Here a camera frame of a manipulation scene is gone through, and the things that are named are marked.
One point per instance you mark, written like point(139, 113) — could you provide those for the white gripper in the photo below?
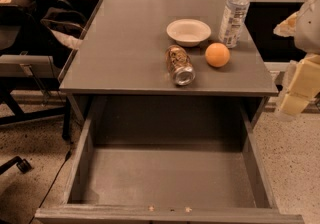
point(308, 29)

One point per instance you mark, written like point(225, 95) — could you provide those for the orange soda can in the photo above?
point(179, 65)

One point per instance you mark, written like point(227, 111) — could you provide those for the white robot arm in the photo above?
point(304, 27)

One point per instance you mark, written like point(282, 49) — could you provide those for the open grey top drawer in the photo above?
point(167, 160)

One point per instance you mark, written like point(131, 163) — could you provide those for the grey cabinet with top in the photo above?
point(153, 92)

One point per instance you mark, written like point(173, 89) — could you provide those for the orange fruit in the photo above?
point(217, 55)

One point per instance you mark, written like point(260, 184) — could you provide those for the clear plastic water bottle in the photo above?
point(233, 19)

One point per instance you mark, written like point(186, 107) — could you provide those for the white paper bowl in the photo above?
point(188, 32)

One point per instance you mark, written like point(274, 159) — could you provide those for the dark bag with white cloth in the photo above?
point(65, 23)

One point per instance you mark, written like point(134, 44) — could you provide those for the black office chair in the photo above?
point(23, 34)

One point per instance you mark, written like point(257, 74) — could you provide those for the grey bench left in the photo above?
point(25, 65)

